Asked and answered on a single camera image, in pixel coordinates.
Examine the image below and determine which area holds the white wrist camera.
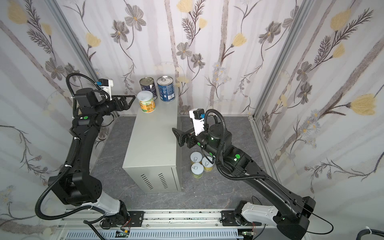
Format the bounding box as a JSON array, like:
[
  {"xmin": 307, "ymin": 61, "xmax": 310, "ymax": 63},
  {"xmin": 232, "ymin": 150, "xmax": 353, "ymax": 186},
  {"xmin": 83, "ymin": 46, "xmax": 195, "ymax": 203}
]
[
  {"xmin": 189, "ymin": 109, "xmax": 205, "ymax": 136},
  {"xmin": 96, "ymin": 79, "xmax": 114, "ymax": 99}
]

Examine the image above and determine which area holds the green label can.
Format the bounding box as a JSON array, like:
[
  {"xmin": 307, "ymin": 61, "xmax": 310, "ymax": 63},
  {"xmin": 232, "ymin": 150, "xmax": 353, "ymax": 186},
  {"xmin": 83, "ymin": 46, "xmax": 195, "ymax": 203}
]
[{"xmin": 191, "ymin": 163, "xmax": 204, "ymax": 179}]

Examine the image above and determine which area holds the aluminium corner post left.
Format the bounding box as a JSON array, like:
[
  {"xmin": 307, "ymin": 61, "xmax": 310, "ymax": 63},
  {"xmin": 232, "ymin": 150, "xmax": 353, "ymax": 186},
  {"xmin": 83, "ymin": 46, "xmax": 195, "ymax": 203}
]
[{"xmin": 45, "ymin": 0, "xmax": 99, "ymax": 80}]

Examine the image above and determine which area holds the dark navy label can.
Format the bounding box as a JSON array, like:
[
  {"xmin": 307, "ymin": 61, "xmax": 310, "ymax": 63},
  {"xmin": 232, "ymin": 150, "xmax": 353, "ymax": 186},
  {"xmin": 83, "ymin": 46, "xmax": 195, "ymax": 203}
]
[{"xmin": 139, "ymin": 77, "xmax": 158, "ymax": 100}]

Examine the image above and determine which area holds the aluminium corner post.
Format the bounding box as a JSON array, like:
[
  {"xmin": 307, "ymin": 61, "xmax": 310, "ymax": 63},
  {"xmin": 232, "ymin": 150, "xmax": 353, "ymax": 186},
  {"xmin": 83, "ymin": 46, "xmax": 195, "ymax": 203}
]
[
  {"xmin": 252, "ymin": 0, "xmax": 316, "ymax": 118},
  {"xmin": 45, "ymin": 0, "xmax": 99, "ymax": 80}
]

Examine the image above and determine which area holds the small yellow label can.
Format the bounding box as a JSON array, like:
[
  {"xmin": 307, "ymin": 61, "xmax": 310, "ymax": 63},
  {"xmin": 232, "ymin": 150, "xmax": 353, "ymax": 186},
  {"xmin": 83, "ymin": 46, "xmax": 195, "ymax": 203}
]
[{"xmin": 202, "ymin": 156, "xmax": 214, "ymax": 172}]

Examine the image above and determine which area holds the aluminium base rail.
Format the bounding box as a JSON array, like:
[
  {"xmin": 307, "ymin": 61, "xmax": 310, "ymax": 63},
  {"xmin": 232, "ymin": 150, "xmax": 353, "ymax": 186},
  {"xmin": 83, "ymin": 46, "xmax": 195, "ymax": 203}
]
[{"xmin": 57, "ymin": 209, "xmax": 277, "ymax": 231}]

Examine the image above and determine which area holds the aluminium corner post right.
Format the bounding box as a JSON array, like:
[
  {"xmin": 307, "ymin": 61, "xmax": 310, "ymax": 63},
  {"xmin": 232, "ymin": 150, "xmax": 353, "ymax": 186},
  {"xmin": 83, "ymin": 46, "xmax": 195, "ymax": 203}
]
[{"xmin": 252, "ymin": 0, "xmax": 316, "ymax": 118}]

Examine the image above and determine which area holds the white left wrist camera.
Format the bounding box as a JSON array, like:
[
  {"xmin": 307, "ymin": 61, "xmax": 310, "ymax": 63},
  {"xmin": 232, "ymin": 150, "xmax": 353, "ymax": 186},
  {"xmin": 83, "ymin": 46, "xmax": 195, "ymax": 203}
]
[{"xmin": 96, "ymin": 79, "xmax": 114, "ymax": 99}]

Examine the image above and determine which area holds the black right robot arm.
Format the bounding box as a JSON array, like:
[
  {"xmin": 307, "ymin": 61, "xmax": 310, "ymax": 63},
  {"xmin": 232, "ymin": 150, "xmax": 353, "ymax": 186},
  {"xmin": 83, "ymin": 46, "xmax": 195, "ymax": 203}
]
[{"xmin": 172, "ymin": 109, "xmax": 316, "ymax": 240}]

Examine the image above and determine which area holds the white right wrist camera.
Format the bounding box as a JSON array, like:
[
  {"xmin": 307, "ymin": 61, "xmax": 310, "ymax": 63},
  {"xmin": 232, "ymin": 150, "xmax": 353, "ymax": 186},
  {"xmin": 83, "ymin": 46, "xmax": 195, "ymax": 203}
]
[{"xmin": 189, "ymin": 109, "xmax": 205, "ymax": 136}]

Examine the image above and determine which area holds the white slotted cable duct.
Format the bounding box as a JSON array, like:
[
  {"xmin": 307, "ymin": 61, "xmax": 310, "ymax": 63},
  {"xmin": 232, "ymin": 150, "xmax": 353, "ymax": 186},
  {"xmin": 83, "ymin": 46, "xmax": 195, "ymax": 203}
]
[{"xmin": 65, "ymin": 229, "xmax": 239, "ymax": 240}]

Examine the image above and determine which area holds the light blue label can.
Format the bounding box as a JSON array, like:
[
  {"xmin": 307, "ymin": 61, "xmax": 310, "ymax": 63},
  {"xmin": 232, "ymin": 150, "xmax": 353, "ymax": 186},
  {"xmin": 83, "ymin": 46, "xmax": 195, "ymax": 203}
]
[{"xmin": 157, "ymin": 76, "xmax": 175, "ymax": 102}]

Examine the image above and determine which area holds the peach can white lid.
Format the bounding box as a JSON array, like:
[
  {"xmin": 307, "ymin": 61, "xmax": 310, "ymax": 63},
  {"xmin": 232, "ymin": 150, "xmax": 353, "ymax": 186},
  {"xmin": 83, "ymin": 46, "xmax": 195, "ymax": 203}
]
[{"xmin": 137, "ymin": 91, "xmax": 156, "ymax": 113}]

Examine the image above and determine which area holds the grey metal cabinet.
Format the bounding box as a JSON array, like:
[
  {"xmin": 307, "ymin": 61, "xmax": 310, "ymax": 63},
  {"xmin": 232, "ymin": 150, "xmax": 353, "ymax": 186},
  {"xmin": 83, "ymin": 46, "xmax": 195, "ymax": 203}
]
[{"xmin": 123, "ymin": 99, "xmax": 182, "ymax": 193}]

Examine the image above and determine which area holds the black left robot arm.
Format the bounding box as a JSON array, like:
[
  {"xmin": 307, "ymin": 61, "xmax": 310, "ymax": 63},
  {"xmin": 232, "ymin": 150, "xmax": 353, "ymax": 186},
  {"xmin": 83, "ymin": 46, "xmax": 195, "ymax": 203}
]
[{"xmin": 35, "ymin": 73, "xmax": 136, "ymax": 228}]

